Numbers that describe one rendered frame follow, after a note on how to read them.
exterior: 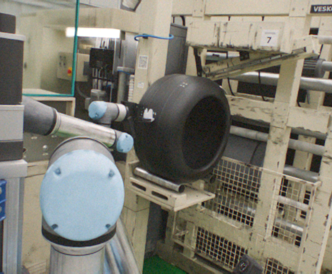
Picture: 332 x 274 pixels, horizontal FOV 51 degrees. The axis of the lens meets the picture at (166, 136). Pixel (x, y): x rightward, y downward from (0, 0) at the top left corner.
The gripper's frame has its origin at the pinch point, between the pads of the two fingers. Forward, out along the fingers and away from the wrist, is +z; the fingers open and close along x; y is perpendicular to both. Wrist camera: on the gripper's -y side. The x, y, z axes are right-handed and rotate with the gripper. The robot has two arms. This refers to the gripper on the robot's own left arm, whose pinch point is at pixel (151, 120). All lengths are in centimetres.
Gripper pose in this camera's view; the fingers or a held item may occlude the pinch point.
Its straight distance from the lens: 169.3
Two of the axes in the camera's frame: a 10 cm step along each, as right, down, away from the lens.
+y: 1.8, -9.8, -1.2
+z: 6.5, 0.3, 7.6
